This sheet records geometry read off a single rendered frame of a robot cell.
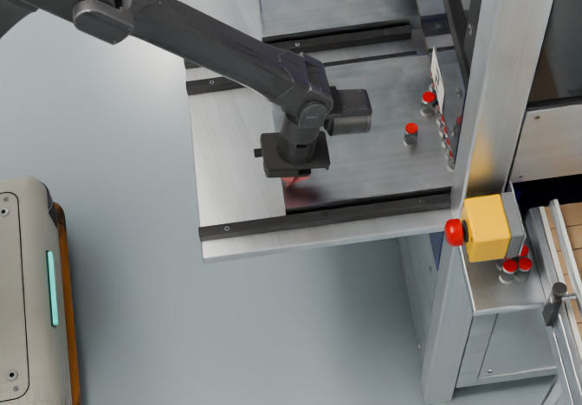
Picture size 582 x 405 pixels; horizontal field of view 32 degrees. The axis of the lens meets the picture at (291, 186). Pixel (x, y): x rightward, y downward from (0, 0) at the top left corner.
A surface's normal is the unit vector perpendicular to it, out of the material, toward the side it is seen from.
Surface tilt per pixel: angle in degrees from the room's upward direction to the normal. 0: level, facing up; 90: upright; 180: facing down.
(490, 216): 0
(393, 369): 0
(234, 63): 88
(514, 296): 0
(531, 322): 90
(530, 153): 90
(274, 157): 10
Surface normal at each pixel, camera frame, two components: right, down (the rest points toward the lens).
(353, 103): 0.20, -0.52
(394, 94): -0.06, -0.49
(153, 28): 0.26, 0.84
